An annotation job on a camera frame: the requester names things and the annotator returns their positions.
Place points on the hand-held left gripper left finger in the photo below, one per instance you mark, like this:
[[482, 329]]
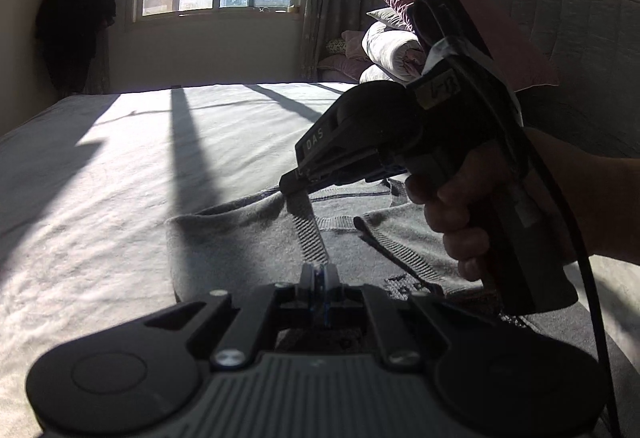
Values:
[[310, 280]]

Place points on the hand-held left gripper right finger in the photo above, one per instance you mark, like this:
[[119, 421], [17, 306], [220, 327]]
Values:
[[330, 280]]

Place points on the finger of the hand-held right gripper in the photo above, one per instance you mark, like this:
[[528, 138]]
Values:
[[340, 172]]

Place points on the grey knit sweater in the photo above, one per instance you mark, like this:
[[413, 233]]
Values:
[[240, 233]]

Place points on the person's right forearm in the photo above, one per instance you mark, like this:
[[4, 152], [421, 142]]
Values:
[[600, 208]]

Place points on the person's right hand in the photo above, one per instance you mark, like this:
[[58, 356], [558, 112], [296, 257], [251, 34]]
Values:
[[460, 213]]

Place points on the white folded quilt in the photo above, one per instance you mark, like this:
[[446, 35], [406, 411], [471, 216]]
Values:
[[390, 50]]

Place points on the maroon velvet pillow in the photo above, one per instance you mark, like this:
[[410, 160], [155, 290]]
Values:
[[520, 52]]

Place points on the grey pillow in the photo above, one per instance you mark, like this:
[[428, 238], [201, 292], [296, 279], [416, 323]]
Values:
[[387, 15]]

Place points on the leopard print cushion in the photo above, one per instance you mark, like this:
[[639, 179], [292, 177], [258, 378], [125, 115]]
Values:
[[335, 46]]

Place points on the grey padded headboard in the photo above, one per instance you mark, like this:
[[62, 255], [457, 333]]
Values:
[[590, 67]]

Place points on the bed with grey blanket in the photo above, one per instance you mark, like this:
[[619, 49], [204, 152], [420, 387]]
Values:
[[100, 193]]

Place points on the dark hanging coat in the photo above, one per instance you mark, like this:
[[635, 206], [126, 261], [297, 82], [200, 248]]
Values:
[[75, 7]]

